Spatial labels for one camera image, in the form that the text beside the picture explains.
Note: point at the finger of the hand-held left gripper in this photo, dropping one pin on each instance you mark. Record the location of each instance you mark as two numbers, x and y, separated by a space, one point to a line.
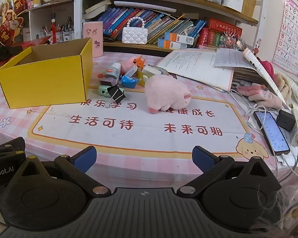
12 148

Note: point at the pink printed desk mat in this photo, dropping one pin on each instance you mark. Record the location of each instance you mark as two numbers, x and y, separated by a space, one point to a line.
139 138

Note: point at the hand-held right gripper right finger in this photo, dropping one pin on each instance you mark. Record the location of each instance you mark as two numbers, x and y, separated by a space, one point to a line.
203 158

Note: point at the row of colourful books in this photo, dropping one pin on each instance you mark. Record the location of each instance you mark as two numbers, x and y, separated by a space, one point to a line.
159 22

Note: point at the blue and white packet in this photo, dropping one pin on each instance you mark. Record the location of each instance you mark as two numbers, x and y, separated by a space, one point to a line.
129 81

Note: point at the black smartphone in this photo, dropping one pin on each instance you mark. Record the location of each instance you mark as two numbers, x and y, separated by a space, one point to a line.
272 132

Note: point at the colourful hair ornament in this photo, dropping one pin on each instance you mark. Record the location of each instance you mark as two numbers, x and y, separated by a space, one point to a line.
232 42

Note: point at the green correction tape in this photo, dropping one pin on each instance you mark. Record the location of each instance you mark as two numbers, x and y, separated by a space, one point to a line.
102 90

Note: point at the white side shelf unit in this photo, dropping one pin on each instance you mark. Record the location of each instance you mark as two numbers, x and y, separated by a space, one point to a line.
48 5

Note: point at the white quilted handbag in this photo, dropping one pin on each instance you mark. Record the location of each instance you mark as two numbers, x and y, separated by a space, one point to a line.
134 36

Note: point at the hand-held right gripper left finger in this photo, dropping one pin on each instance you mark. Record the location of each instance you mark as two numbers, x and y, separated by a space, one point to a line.
85 158

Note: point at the black charger block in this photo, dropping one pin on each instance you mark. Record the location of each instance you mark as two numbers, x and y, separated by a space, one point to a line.
285 120

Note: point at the black binder clip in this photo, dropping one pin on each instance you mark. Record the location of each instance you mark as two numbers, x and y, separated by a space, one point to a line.
115 93

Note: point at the pink plush pig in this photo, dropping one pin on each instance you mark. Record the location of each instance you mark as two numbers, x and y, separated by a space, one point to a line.
166 91

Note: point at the rolled white paper scroll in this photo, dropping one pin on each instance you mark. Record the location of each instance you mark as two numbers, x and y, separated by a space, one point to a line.
263 76

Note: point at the white and orange roller stamp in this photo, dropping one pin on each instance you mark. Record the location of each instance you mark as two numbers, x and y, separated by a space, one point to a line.
113 69

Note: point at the red paper decoration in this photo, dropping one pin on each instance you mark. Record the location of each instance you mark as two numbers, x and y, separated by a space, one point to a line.
10 27

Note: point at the printed paper sheet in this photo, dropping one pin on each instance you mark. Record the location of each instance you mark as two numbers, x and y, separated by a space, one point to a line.
231 58

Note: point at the open workbook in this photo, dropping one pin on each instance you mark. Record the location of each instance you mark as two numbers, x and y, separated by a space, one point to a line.
196 67

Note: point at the pink cylinder pen holder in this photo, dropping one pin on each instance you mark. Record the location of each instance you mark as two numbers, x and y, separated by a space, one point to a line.
93 39

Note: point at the alphabet wall poster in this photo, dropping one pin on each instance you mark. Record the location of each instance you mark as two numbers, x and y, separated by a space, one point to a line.
291 34

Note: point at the pink knit glove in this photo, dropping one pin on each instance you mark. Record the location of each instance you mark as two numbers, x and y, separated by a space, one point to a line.
260 94

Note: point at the pen cups with pens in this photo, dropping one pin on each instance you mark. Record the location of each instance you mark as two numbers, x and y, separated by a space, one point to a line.
64 33

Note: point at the wooden bookshelf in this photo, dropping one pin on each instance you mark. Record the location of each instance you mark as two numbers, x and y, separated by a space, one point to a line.
188 0

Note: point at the yellow cardboard box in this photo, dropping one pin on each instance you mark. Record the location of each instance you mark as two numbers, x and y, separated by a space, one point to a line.
44 81

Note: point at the stacked thick books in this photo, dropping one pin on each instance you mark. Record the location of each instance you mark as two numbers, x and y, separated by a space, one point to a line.
96 8

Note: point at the black cloth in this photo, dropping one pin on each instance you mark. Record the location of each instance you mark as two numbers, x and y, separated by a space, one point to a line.
10 53

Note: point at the red dictionaries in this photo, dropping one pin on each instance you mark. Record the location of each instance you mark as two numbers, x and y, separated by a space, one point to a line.
221 29

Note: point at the person's hair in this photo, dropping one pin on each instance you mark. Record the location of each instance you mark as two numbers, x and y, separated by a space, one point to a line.
283 215

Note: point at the pink plush duck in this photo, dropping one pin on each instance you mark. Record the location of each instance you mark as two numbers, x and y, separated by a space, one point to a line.
128 65

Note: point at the grey toy stamp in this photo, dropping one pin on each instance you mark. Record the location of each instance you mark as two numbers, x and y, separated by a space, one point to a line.
106 79

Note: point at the white and yellow small box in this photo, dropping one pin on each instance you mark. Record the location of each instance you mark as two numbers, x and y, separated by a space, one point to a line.
149 72

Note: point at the white lamp bar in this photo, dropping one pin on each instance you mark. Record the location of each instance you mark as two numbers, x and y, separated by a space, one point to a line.
144 6

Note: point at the stack of notebooks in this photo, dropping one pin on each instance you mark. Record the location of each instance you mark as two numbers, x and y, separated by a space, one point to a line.
248 76

